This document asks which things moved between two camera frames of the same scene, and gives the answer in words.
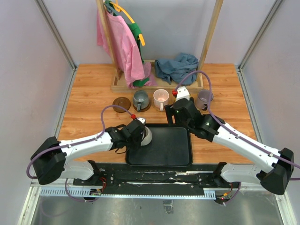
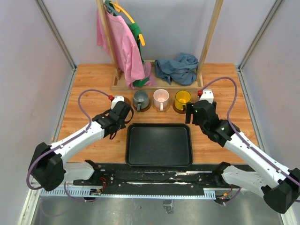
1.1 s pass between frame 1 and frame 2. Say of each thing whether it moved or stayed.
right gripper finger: moved
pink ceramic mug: stayed
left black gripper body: moved
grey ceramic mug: stayed
